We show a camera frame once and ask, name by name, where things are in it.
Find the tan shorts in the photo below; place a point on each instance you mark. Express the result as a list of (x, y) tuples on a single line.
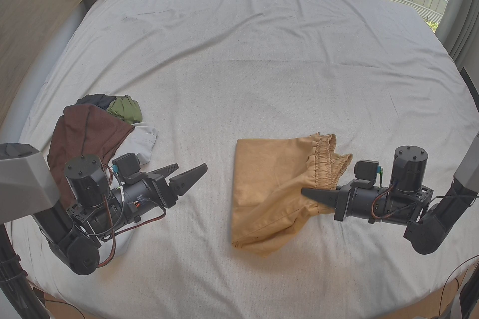
[(262, 179)]

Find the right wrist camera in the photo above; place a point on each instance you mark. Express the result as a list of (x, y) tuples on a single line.
[(366, 170)]

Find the green garment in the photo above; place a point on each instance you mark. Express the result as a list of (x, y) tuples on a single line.
[(125, 108)]

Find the pale blue garment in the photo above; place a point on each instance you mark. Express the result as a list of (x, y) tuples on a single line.
[(140, 145)]

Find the brown garment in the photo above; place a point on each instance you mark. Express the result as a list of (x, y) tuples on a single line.
[(86, 130)]

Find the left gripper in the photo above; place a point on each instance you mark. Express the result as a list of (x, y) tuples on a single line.
[(161, 192)]

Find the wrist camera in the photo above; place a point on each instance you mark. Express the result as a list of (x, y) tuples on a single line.
[(366, 170), (126, 164)]

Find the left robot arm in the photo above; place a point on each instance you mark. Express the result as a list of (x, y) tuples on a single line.
[(30, 179)]

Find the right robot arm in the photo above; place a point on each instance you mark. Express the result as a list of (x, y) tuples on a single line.
[(409, 168)]

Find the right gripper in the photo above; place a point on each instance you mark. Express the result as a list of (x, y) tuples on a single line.
[(363, 203)]

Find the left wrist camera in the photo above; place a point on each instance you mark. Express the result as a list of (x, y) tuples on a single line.
[(126, 164)]

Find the bed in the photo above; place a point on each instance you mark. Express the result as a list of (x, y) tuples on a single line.
[(262, 48)]

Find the grey-green curtain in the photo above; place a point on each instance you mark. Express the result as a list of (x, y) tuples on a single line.
[(464, 11)]

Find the black garment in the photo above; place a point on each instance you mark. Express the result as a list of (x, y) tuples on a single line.
[(93, 100)]

